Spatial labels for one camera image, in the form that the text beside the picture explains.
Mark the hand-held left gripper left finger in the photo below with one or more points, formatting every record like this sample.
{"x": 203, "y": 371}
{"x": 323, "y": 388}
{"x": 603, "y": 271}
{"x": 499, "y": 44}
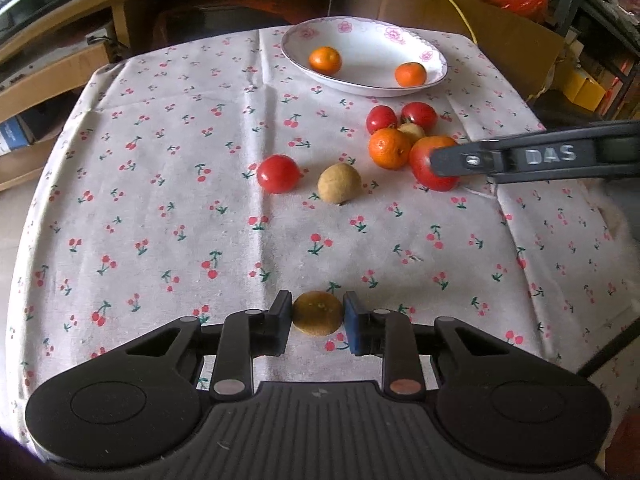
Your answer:
{"x": 280, "y": 321}

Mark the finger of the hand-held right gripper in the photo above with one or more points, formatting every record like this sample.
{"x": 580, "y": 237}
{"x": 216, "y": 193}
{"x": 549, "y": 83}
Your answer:
{"x": 457, "y": 161}

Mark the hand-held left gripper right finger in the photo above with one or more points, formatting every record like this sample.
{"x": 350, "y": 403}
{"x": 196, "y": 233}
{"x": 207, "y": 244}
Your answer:
{"x": 351, "y": 321}

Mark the brown kiwi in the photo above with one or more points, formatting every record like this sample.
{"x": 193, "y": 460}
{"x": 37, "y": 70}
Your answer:
{"x": 411, "y": 131}
{"x": 318, "y": 313}
{"x": 339, "y": 183}

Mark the red tomato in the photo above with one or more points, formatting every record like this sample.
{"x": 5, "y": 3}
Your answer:
{"x": 382, "y": 119}
{"x": 419, "y": 115}
{"x": 278, "y": 174}
{"x": 424, "y": 171}

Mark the orange mandarin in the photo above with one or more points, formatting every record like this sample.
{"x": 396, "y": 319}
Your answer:
{"x": 410, "y": 74}
{"x": 325, "y": 60}
{"x": 390, "y": 148}

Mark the white floral plate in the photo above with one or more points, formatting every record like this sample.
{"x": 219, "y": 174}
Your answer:
{"x": 370, "y": 55}

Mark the yellow box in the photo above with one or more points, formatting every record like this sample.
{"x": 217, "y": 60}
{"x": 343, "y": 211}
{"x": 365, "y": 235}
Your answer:
{"x": 585, "y": 85}

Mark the white cherry print tablecloth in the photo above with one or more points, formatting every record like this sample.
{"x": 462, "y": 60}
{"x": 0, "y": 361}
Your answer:
{"x": 200, "y": 235}

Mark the large cardboard box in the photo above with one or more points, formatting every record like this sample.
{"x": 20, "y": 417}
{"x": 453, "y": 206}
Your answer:
{"x": 500, "y": 35}

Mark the red plastic bag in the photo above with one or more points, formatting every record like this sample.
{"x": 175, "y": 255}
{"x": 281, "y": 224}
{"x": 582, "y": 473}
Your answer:
{"x": 520, "y": 0}

